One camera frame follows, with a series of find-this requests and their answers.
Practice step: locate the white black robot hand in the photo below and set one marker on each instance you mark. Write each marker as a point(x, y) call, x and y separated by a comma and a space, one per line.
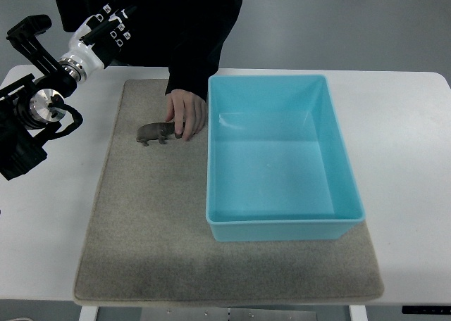
point(97, 42)

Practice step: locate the person's bare hand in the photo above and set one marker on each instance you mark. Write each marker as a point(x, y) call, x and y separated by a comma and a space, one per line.
point(188, 112)

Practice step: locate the brown hippo toy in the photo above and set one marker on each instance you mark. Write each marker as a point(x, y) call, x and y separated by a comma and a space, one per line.
point(156, 131)

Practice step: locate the person's black sleeve forearm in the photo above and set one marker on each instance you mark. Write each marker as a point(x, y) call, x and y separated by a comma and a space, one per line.
point(186, 36)

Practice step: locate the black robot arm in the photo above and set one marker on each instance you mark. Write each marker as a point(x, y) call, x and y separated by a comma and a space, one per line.
point(33, 110)

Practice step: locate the blue plastic box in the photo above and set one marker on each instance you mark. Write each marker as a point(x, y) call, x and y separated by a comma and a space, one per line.
point(277, 168)

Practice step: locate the grey felt mat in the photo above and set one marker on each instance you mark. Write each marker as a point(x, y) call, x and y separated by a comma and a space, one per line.
point(148, 242)

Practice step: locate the black table control panel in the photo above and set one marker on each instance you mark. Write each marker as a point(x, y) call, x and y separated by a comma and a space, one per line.
point(426, 310)

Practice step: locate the metal table frame plate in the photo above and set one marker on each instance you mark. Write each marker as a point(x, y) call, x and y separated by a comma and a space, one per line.
point(355, 313)

